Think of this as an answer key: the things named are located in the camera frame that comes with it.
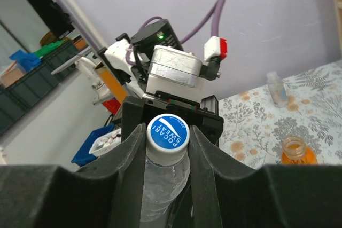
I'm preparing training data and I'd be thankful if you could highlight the orange juice bottle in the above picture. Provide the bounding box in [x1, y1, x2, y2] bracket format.
[281, 136, 318, 165]

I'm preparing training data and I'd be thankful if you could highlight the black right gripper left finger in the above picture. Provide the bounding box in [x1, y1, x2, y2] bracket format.
[1, 124, 146, 227]

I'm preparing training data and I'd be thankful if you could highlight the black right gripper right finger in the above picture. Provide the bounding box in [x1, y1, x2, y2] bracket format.
[189, 126, 341, 227]

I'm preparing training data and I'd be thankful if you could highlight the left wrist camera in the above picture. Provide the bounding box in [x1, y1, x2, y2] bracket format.
[146, 45, 204, 103]

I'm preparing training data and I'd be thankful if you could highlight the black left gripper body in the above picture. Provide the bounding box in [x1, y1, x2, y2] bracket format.
[121, 91, 224, 146]

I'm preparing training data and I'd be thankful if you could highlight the clear water bottle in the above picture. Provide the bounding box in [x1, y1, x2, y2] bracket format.
[140, 154, 190, 222]

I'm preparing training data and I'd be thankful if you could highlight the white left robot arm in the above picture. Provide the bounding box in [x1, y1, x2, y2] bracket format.
[99, 17, 227, 145]

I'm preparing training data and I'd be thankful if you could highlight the blue white bottle cap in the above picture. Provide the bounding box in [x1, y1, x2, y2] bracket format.
[146, 114, 190, 166]

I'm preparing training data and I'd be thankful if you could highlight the small clear bottle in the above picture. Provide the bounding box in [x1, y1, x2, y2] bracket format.
[267, 71, 288, 108]

